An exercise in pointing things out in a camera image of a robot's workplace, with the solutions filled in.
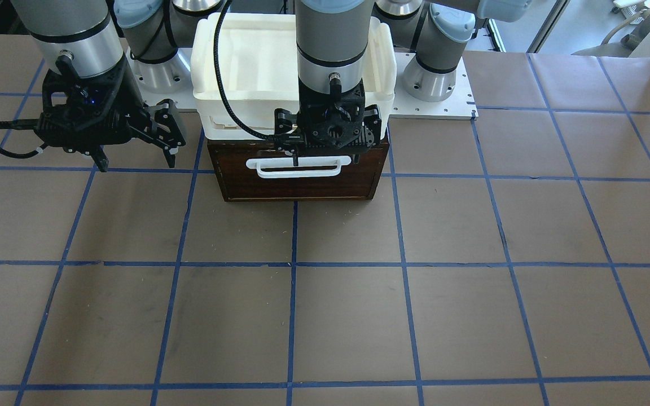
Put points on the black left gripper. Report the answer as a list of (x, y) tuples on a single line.
[(373, 119)]

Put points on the light wooden drawer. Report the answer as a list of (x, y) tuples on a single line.
[(248, 170)]

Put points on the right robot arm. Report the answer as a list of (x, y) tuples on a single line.
[(84, 30)]

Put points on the white plastic tray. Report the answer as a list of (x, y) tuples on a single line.
[(258, 64)]

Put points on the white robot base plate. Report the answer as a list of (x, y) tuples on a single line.
[(418, 93)]

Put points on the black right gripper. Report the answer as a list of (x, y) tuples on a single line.
[(123, 100)]

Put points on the white drawer handle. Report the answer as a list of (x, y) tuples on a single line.
[(302, 167)]

